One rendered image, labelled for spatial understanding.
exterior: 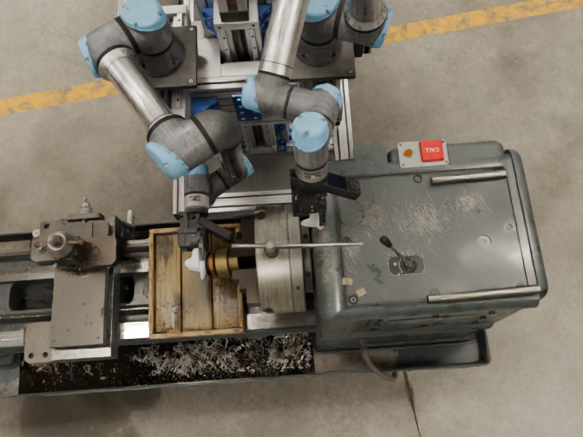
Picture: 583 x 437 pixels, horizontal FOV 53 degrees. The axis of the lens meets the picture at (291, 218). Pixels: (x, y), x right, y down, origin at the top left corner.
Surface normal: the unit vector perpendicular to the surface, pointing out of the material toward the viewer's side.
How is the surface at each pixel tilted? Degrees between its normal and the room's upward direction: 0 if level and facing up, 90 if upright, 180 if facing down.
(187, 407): 0
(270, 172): 0
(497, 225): 0
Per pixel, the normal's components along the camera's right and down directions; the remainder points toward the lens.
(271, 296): 0.03, 0.58
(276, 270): 0.00, 0.11
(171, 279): -0.04, -0.32
